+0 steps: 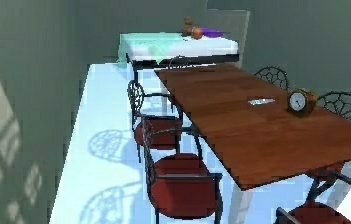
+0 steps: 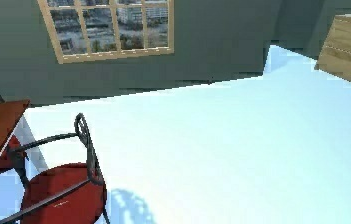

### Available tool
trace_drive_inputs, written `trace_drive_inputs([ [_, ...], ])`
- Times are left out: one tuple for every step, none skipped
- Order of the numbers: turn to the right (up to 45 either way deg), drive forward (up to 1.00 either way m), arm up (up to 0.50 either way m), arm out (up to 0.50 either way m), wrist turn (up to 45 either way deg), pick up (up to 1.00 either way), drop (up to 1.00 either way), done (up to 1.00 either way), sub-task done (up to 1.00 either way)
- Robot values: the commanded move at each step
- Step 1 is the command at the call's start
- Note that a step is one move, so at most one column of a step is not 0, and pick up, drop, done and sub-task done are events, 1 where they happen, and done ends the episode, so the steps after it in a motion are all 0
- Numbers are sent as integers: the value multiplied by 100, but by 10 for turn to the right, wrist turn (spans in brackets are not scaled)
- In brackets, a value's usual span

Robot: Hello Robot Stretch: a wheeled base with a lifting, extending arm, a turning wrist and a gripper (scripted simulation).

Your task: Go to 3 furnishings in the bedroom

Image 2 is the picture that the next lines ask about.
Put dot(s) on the wooden framed window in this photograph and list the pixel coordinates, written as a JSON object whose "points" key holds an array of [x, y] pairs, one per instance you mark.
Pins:
{"points": [[111, 55]]}

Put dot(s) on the light wooden dresser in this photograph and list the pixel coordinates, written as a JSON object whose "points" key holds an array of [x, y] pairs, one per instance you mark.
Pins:
{"points": [[344, 50]]}

